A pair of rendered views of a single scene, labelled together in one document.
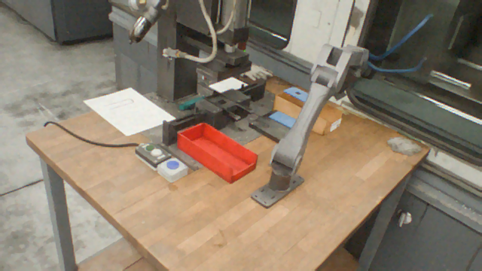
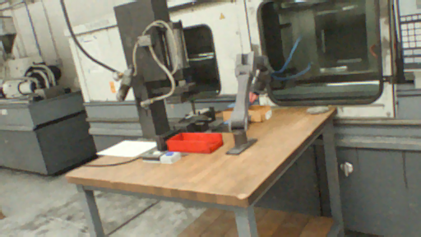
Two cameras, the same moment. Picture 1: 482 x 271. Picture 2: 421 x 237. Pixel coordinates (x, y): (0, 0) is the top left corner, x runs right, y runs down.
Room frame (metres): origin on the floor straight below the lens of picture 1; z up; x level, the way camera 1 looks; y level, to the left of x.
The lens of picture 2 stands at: (-0.62, 0.04, 1.44)
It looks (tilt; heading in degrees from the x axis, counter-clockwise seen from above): 14 degrees down; 359
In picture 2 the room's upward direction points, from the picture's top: 10 degrees counter-clockwise
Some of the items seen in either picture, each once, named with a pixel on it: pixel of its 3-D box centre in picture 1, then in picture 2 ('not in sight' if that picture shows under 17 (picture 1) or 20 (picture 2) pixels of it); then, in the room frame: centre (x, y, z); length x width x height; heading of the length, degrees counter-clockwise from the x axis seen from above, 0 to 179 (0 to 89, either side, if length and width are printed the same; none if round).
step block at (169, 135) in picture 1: (172, 130); (162, 142); (1.14, 0.24, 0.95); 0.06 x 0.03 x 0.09; 143
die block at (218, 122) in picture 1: (222, 111); (191, 128); (1.34, 0.09, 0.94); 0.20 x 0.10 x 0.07; 143
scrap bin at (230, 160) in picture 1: (216, 150); (195, 142); (1.08, 0.08, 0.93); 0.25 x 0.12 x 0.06; 53
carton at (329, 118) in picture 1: (306, 111); (247, 113); (1.45, -0.25, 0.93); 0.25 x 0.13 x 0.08; 53
